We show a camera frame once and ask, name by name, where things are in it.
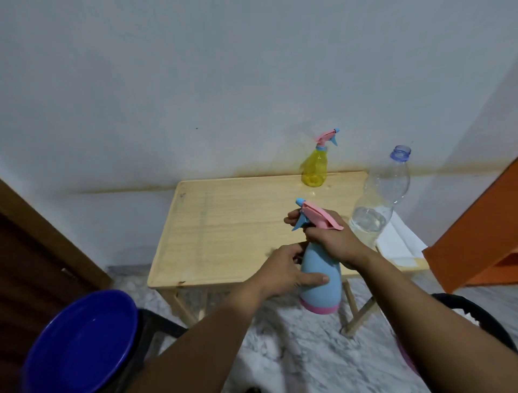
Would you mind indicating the person's left hand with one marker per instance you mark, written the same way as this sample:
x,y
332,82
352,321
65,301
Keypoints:
x,y
283,275

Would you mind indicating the person's right hand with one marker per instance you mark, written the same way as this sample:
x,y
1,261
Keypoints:
x,y
344,247

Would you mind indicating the clear plastic water bottle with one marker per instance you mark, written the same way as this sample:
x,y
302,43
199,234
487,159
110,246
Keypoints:
x,y
380,194

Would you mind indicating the yellow spray bottle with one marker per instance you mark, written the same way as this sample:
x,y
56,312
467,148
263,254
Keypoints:
x,y
315,172

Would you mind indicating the person's left forearm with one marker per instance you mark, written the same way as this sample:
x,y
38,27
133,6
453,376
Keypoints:
x,y
202,348

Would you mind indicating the person's right forearm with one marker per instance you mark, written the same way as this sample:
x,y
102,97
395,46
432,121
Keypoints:
x,y
437,332

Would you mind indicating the stack of white paper tissues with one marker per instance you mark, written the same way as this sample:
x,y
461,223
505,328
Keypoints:
x,y
400,243

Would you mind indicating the pink mesh waste basket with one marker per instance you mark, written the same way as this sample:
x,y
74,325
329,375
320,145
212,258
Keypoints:
x,y
408,360

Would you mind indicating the orange shelf cabinet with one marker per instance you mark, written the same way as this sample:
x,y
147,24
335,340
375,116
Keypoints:
x,y
477,235

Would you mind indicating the black stool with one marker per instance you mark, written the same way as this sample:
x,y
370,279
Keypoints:
x,y
153,328

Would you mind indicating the blue plastic basin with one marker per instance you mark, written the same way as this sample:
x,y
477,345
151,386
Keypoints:
x,y
81,340

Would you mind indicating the brown wooden furniture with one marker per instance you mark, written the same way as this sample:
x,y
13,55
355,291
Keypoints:
x,y
32,263

